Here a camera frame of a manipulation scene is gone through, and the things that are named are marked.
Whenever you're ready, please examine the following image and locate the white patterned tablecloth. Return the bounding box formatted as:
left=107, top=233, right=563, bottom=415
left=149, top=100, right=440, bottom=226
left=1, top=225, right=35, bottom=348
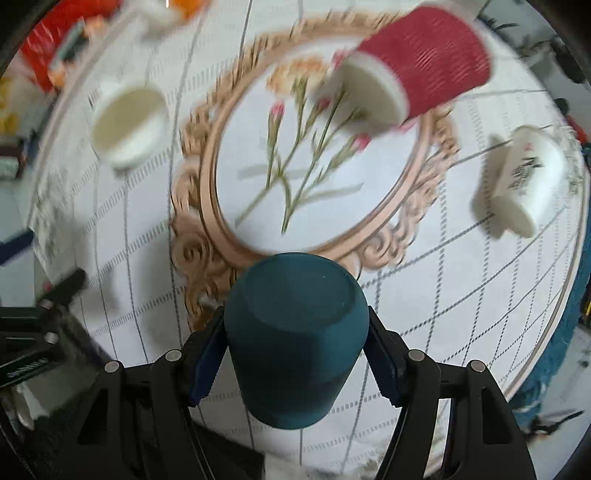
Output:
left=27, top=0, right=591, bottom=480

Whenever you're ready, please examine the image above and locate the blue knitted blanket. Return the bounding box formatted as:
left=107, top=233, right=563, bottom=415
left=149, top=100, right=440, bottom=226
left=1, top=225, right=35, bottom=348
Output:
left=509, top=253, right=590, bottom=430

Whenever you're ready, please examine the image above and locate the cream paper cup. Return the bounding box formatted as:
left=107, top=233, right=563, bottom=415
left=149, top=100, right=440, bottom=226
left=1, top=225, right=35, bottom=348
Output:
left=89, top=80, right=169, bottom=171

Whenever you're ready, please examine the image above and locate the red ribbed paper cup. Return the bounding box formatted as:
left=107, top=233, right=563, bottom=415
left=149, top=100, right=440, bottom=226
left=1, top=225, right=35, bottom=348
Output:
left=338, top=3, right=493, bottom=127

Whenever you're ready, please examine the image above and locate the red plastic bag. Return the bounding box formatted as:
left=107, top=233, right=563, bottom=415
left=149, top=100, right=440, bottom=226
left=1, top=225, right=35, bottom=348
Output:
left=19, top=0, right=122, bottom=92

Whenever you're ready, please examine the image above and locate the orange white paper cup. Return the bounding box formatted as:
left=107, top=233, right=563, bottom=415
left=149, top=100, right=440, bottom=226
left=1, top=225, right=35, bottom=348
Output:
left=132, top=0, right=209, bottom=33

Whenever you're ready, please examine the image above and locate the dark teal cup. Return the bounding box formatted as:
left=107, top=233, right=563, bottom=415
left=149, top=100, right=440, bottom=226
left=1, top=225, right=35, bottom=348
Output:
left=223, top=253, right=370, bottom=430

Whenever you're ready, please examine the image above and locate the white printed paper cup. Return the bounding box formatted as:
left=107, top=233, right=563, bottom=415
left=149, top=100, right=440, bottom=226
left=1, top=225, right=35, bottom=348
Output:
left=491, top=125, right=566, bottom=238

